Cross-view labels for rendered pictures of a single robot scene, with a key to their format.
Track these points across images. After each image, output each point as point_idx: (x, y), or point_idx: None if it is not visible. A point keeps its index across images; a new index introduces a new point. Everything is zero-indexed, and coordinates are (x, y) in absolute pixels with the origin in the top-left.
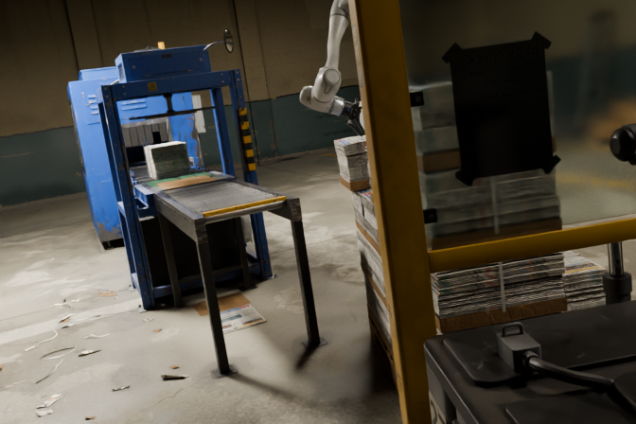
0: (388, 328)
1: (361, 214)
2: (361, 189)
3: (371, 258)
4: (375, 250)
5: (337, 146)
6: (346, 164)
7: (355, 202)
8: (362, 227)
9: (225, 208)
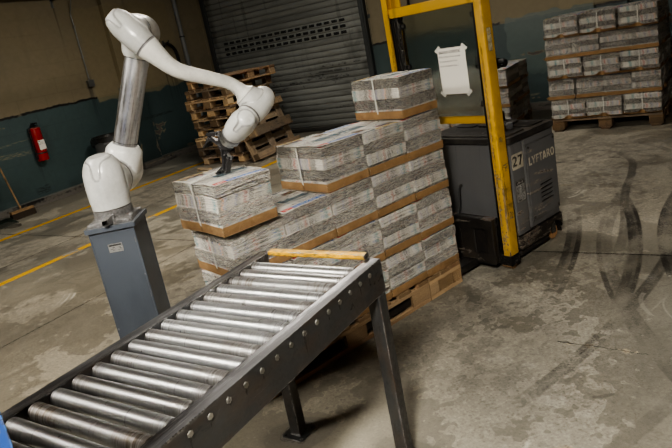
0: None
1: (278, 239)
2: None
3: (311, 263)
4: (320, 246)
5: (232, 185)
6: (268, 190)
7: (251, 243)
8: (274, 257)
9: (339, 251)
